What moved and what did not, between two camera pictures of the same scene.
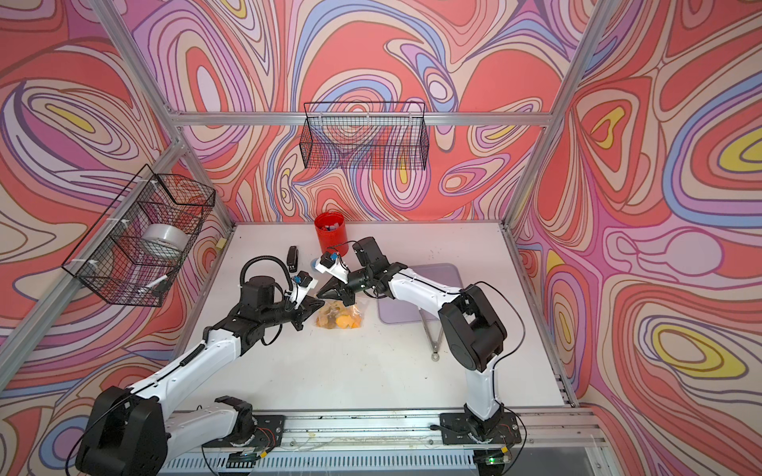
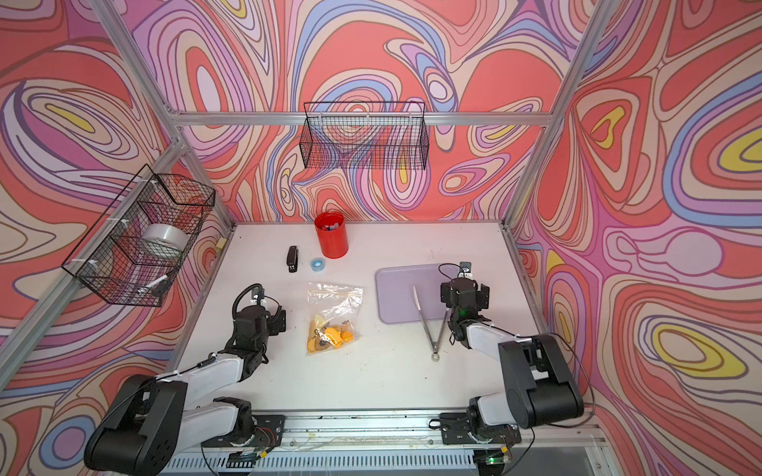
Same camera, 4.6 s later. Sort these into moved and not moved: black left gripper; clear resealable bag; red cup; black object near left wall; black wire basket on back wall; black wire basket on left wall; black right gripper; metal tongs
Moved: clear resealable bag; black right gripper; black left gripper
Not moved: black wire basket on left wall; red cup; black object near left wall; metal tongs; black wire basket on back wall
